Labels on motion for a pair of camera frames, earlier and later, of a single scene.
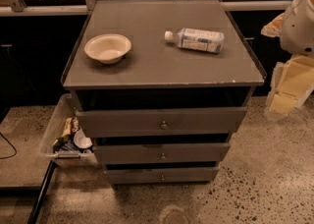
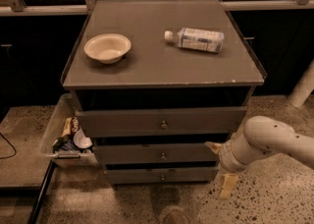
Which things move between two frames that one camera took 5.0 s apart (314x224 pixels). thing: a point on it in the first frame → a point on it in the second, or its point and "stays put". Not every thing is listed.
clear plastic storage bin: x=65 y=139 stays put
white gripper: x=299 y=27 → x=226 y=157
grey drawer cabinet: x=160 y=87 stays put
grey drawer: x=162 y=153 stays put
